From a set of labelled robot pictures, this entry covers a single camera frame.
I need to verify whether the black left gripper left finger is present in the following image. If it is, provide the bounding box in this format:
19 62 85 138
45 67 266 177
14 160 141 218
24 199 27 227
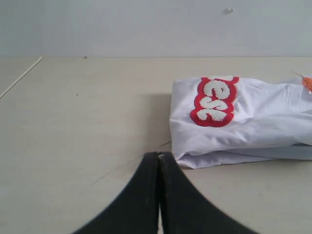
75 152 159 234

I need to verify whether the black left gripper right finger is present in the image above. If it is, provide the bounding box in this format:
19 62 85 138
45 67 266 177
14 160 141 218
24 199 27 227
158 152 256 234

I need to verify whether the white t-shirt red lettering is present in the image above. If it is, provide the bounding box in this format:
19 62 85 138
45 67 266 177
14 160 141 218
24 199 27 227
169 76 312 169

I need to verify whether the orange neck size label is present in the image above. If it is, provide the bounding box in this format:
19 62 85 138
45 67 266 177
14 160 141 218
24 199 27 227
302 77 312 93

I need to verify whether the thin white stick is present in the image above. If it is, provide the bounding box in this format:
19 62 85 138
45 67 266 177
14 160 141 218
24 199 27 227
0 56 43 98

